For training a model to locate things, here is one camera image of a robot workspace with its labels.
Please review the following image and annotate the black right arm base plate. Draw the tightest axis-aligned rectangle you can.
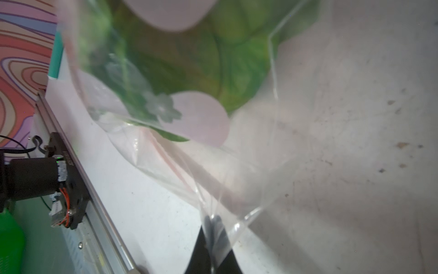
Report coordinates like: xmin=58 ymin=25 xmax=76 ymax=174
xmin=46 ymin=132 xmax=91 ymax=230

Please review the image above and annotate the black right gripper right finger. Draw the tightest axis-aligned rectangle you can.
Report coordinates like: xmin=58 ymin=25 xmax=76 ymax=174
xmin=213 ymin=219 xmax=242 ymax=274

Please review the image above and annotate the green marker pen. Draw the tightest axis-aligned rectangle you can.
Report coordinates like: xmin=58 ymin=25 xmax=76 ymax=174
xmin=47 ymin=30 xmax=64 ymax=79

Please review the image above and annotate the aluminium front table rail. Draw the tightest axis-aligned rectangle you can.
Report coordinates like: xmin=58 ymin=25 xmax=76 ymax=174
xmin=35 ymin=94 xmax=141 ymax=274

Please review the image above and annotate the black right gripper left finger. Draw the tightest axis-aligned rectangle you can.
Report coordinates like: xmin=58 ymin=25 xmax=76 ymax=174
xmin=185 ymin=228 xmax=212 ymax=274

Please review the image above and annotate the pink-zip clear zip-top bag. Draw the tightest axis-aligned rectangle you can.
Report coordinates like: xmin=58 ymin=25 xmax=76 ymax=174
xmin=56 ymin=0 xmax=322 ymax=271

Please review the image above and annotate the light green chinese cabbage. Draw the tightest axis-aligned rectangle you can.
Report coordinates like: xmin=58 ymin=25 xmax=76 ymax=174
xmin=78 ymin=1 xmax=321 ymax=129

